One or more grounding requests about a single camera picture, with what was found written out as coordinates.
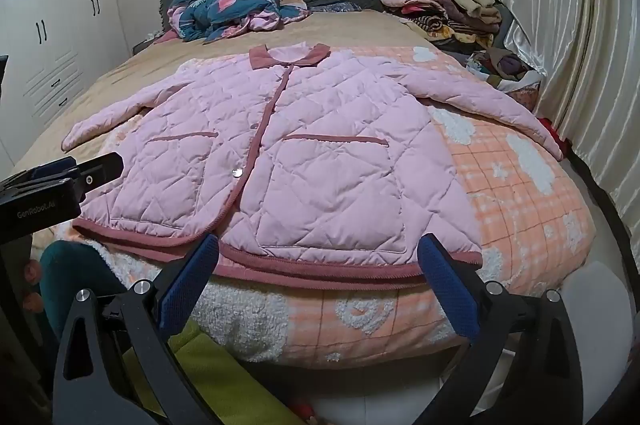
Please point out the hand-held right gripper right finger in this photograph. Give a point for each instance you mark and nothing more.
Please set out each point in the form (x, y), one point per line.
(447, 290)

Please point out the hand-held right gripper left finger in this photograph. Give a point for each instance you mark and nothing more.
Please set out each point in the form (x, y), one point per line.
(187, 285)

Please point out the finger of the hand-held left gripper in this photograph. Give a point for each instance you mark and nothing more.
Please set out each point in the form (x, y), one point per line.
(105, 167)
(55, 167)

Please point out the pink quilted jacket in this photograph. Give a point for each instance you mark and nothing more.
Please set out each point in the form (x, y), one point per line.
(300, 155)

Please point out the heap of dark clothes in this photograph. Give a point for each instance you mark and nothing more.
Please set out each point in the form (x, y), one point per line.
(505, 67)

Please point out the pile of folded clothes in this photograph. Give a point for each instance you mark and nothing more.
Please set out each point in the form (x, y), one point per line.
(450, 5)

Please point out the person's left hand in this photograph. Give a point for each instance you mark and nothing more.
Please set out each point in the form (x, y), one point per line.
(31, 274)

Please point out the beige bed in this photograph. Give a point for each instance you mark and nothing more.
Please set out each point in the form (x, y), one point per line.
(100, 90)

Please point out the yellow-green cloth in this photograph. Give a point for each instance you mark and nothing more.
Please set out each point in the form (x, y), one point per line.
(225, 380)

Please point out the orange plaid cloud blanket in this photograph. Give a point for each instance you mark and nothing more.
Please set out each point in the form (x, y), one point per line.
(525, 205)

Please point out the white wardrobe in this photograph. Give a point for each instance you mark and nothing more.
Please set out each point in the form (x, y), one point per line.
(60, 5)

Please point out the red cloth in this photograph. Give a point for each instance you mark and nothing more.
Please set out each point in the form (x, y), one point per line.
(556, 135)

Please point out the teal floral quilted garment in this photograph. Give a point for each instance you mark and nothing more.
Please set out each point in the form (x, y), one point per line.
(225, 0)

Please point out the dark patterned pillow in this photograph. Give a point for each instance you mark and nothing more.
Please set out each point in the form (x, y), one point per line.
(340, 7)

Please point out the white satin curtain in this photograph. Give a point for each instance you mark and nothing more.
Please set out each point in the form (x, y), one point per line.
(550, 5)

